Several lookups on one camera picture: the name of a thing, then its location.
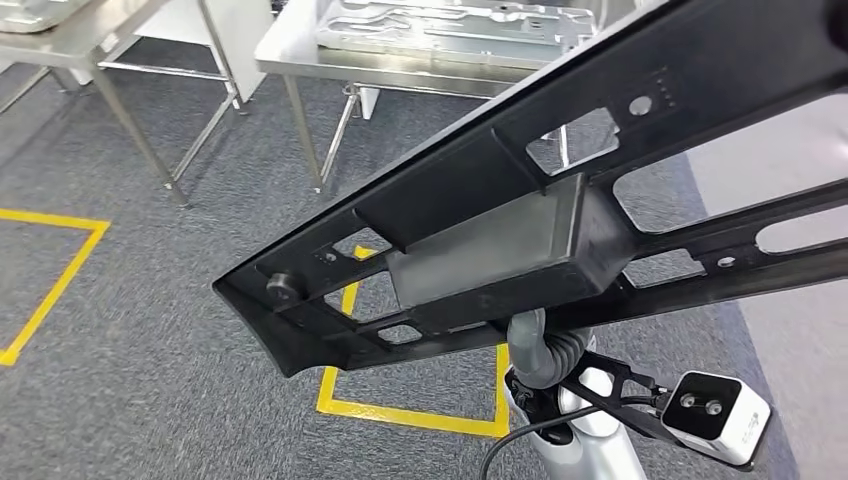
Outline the stamped metal plate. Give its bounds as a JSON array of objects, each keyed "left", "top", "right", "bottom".
[
  {"left": 0, "top": 0, "right": 91, "bottom": 34},
  {"left": 314, "top": 0, "right": 598, "bottom": 71}
]

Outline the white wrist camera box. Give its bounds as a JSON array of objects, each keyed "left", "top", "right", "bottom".
[{"left": 660, "top": 370, "right": 773, "bottom": 468}]

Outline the black camera cable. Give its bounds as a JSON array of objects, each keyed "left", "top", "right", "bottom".
[{"left": 480, "top": 396, "right": 664, "bottom": 480}]

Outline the black plastic frame part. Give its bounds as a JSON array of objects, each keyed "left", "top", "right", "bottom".
[{"left": 211, "top": 0, "right": 848, "bottom": 379}]

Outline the black camera bracket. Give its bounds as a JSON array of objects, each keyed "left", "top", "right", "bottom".
[{"left": 563, "top": 351, "right": 677, "bottom": 444}]

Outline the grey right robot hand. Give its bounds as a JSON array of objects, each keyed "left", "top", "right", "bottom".
[{"left": 505, "top": 307, "right": 555, "bottom": 390}]

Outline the stainless steel workbench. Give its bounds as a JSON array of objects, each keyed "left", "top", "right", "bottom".
[{"left": 254, "top": 0, "right": 637, "bottom": 195}]

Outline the stainless steel table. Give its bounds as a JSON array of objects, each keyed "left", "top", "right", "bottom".
[{"left": 0, "top": 0, "right": 250, "bottom": 210}]

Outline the white cabinet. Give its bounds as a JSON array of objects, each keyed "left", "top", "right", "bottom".
[{"left": 135, "top": 0, "right": 276, "bottom": 105}]

